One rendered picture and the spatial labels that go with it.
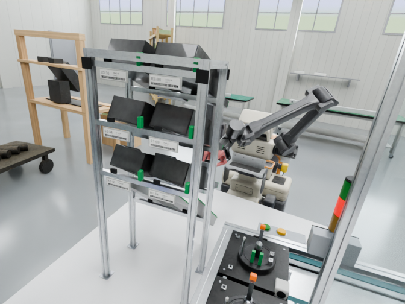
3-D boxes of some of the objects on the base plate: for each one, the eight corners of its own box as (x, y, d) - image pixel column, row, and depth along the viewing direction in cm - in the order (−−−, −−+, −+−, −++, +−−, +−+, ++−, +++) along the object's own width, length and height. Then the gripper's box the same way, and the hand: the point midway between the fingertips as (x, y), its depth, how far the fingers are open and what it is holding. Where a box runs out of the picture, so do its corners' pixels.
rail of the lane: (222, 237, 116) (225, 219, 112) (448, 309, 91) (461, 288, 87) (219, 245, 111) (222, 226, 107) (457, 323, 86) (472, 301, 82)
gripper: (238, 150, 102) (219, 175, 93) (218, 146, 108) (198, 169, 99) (235, 138, 97) (214, 163, 89) (214, 134, 103) (193, 157, 95)
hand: (207, 164), depth 95 cm, fingers closed on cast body, 4 cm apart
